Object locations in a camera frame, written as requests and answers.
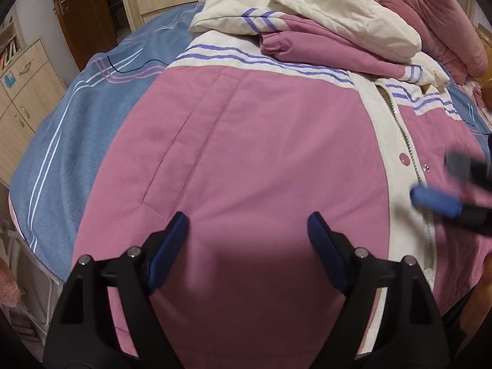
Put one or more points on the brown wooden door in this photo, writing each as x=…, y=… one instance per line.
x=87, y=27

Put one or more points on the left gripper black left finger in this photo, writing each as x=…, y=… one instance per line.
x=104, y=317

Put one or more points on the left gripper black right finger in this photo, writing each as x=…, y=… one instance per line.
x=389, y=318

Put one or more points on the cream and pink hooded jacket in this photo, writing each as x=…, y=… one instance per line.
x=278, y=109

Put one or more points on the pink folded quilt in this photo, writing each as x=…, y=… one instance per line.
x=446, y=33

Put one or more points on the brown plush toy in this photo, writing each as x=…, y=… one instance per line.
x=485, y=94

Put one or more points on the light wood cabinet with drawers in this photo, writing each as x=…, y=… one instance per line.
x=30, y=90

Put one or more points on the wooden bookshelf with books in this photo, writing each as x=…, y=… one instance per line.
x=12, y=41

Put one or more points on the pink fuzzy cloth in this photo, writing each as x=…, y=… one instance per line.
x=10, y=294

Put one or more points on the person's right hand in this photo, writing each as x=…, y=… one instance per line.
x=479, y=304

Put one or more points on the blue striped bed sheet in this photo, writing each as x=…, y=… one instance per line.
x=49, y=189

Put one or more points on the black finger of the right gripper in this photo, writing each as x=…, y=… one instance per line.
x=459, y=214
x=468, y=169

